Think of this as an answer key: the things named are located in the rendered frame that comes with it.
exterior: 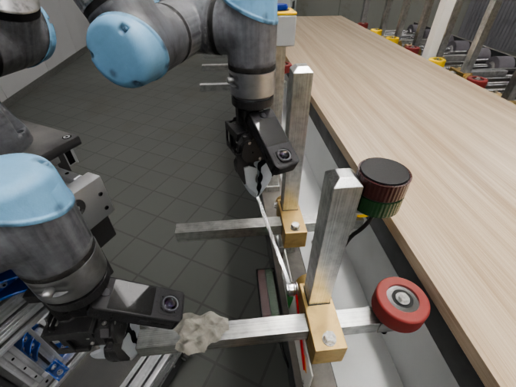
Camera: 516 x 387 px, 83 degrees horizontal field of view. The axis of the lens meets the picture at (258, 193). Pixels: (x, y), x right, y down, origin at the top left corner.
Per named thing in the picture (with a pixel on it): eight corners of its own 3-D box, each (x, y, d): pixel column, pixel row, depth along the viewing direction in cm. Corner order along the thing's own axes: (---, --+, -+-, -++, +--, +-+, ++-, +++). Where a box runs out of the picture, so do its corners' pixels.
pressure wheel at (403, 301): (371, 357, 49) (391, 324, 41) (354, 312, 55) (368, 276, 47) (415, 352, 49) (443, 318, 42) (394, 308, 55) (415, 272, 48)
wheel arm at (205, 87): (200, 93, 144) (200, 84, 142) (200, 90, 147) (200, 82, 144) (286, 90, 148) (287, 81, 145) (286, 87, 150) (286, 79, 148)
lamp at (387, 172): (335, 296, 45) (368, 186, 31) (325, 266, 49) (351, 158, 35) (371, 292, 45) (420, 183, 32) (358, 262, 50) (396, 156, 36)
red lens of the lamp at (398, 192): (365, 204, 33) (369, 189, 31) (347, 173, 37) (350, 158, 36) (415, 200, 33) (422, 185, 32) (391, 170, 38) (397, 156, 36)
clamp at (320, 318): (311, 365, 46) (315, 351, 42) (294, 289, 56) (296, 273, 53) (345, 361, 46) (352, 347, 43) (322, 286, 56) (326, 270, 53)
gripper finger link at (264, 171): (259, 180, 65) (259, 143, 60) (272, 195, 61) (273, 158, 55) (247, 183, 64) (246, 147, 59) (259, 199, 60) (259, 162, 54)
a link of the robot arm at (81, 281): (104, 226, 34) (79, 286, 28) (117, 251, 37) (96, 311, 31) (38, 231, 34) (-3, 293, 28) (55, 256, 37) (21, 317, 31)
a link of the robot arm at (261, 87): (284, 71, 44) (235, 78, 42) (282, 100, 47) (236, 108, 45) (262, 58, 50) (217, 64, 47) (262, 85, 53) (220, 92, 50)
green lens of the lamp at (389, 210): (359, 219, 34) (364, 206, 33) (343, 188, 39) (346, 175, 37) (408, 216, 35) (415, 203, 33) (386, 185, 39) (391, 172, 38)
